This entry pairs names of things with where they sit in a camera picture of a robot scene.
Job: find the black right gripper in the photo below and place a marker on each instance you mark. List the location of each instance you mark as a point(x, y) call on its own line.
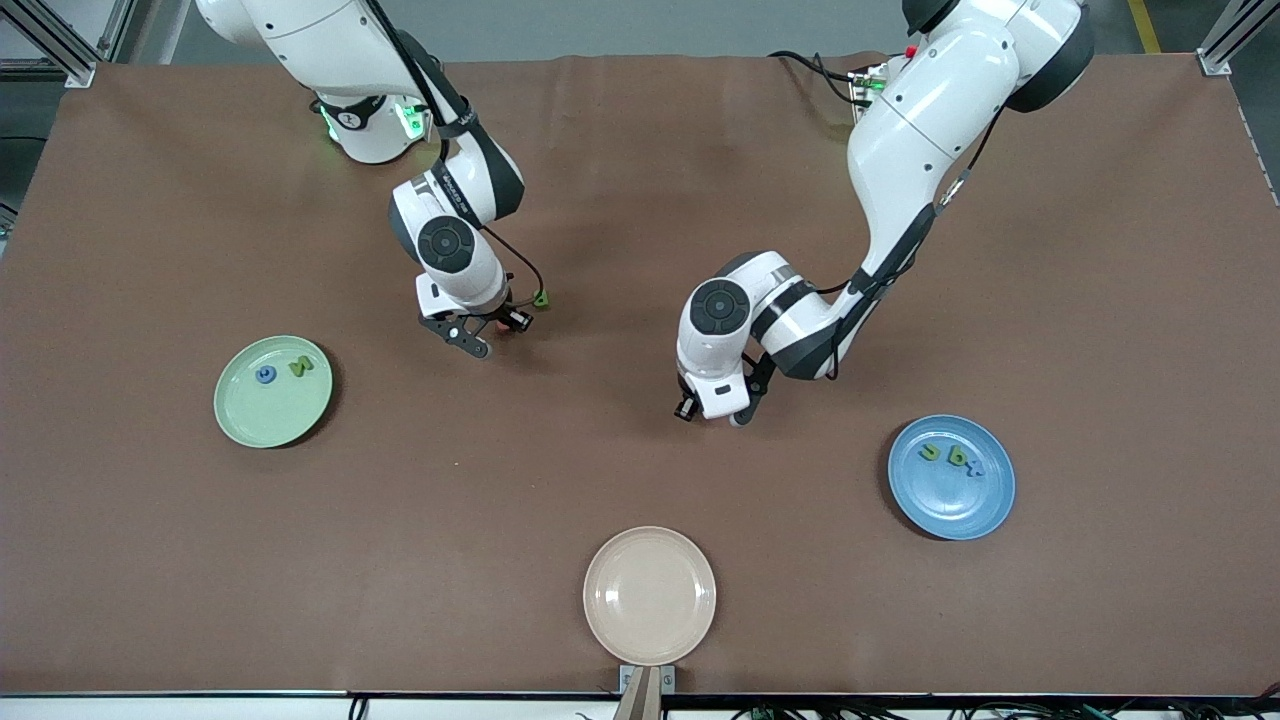
point(497, 318)

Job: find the green letter N block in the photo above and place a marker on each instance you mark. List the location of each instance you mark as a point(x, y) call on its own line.
point(300, 366)

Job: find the green lowercase n block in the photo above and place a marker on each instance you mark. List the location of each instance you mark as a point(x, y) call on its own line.
point(930, 452)

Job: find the green lowercase q block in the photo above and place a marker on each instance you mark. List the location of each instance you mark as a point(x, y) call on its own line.
point(958, 457)

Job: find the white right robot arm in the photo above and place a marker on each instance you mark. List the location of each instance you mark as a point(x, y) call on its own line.
point(330, 40)

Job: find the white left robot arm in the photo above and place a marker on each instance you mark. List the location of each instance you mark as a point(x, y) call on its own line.
point(910, 130)

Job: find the large table cover sheet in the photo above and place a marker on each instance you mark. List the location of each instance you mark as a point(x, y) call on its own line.
point(600, 450)

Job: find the beige plate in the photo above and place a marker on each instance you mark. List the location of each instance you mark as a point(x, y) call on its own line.
point(650, 596)

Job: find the light green plate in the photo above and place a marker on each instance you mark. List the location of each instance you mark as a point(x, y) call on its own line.
point(272, 405)

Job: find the blue plate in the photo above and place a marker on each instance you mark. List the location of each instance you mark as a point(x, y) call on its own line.
point(940, 500)

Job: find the grey metal mounting bracket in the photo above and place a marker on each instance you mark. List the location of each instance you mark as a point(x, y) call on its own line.
point(667, 680)

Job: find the tan camera pole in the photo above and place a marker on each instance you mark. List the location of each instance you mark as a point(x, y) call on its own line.
point(640, 700)

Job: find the aluminium frame profile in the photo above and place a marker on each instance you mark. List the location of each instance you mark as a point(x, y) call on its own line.
point(70, 60)
point(1225, 40)

